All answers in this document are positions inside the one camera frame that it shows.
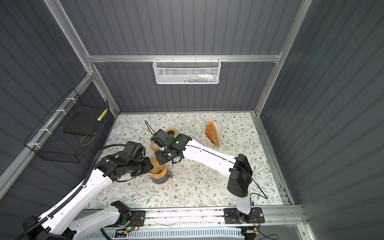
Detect grey glass carafe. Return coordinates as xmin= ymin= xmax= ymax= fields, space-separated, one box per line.
xmin=150 ymin=172 xmax=174 ymax=184

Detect bamboo ring holder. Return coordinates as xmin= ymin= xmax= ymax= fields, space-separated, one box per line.
xmin=166 ymin=129 xmax=179 ymax=138
xmin=150 ymin=168 xmax=168 ymax=181

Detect orange coffee filter pack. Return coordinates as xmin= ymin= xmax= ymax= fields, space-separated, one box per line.
xmin=206 ymin=122 xmax=221 ymax=148

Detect orange glass carafe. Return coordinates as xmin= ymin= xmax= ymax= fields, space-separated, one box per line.
xmin=150 ymin=140 xmax=160 ymax=152

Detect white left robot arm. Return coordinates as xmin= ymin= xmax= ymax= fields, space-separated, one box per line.
xmin=17 ymin=142 xmax=153 ymax=240

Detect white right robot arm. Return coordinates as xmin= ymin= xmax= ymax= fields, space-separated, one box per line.
xmin=151 ymin=130 xmax=253 ymax=216

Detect yellow marker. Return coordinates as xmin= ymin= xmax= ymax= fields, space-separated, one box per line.
xmin=97 ymin=108 xmax=109 ymax=122

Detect black flat pad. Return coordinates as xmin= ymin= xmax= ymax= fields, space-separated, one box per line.
xmin=63 ymin=113 xmax=102 ymax=137

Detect items in white basket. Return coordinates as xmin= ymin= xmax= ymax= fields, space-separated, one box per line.
xmin=179 ymin=74 xmax=219 ymax=83

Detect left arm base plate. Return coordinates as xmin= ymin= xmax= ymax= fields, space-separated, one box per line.
xmin=112 ymin=211 xmax=146 ymax=227

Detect black wire basket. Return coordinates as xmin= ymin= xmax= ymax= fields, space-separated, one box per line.
xmin=24 ymin=89 xmax=109 ymax=164

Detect white wire basket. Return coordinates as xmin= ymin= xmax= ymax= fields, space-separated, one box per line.
xmin=153 ymin=58 xmax=222 ymax=85

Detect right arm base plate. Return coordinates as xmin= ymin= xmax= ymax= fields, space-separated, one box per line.
xmin=224 ymin=208 xmax=265 ymax=224

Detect white slotted cable duct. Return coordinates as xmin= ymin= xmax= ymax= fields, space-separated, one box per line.
xmin=85 ymin=227 xmax=245 ymax=240

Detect black corrugated cable conduit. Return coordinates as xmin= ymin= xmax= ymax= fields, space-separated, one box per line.
xmin=14 ymin=143 xmax=127 ymax=240

